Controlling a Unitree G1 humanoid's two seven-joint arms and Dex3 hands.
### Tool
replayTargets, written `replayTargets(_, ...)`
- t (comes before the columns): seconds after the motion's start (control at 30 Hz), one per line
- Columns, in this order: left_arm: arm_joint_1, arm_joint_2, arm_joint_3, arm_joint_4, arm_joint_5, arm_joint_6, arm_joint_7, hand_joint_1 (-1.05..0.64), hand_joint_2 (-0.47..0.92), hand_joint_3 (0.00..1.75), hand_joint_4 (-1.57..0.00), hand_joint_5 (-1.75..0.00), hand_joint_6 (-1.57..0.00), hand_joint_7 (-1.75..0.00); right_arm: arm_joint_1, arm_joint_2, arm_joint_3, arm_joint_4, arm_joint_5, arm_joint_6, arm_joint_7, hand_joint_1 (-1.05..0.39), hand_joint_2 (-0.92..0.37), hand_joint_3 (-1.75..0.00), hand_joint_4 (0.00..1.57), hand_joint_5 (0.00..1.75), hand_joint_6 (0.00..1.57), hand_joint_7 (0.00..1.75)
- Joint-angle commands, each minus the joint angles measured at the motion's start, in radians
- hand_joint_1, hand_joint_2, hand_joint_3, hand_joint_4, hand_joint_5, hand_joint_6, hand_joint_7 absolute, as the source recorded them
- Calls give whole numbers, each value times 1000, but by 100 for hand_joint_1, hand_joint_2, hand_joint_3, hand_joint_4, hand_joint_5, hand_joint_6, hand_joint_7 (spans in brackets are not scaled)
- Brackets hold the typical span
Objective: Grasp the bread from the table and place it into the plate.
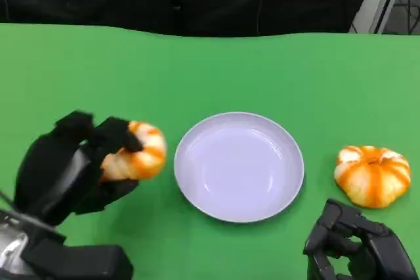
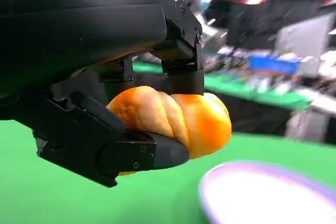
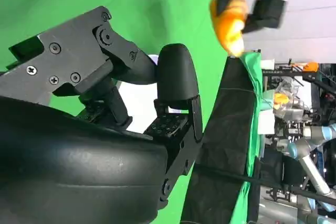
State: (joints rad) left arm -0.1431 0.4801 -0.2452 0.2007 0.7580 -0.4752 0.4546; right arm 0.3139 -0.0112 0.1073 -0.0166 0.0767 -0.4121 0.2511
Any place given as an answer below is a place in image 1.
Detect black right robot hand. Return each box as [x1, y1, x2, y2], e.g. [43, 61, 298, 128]
[302, 198, 418, 280]

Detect lilac plate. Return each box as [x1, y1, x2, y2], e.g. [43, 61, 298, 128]
[173, 111, 305, 224]

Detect green table cloth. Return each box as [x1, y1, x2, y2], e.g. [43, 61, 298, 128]
[0, 22, 420, 280]

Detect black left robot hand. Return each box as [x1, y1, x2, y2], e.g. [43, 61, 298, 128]
[14, 110, 144, 227]

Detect orange and white bread roll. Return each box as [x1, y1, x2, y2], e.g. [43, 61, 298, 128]
[334, 145, 411, 209]
[99, 121, 167, 184]

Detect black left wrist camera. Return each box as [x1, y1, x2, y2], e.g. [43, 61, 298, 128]
[24, 239, 134, 280]

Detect black floor cable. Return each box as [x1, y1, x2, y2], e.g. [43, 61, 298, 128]
[392, 0, 420, 35]

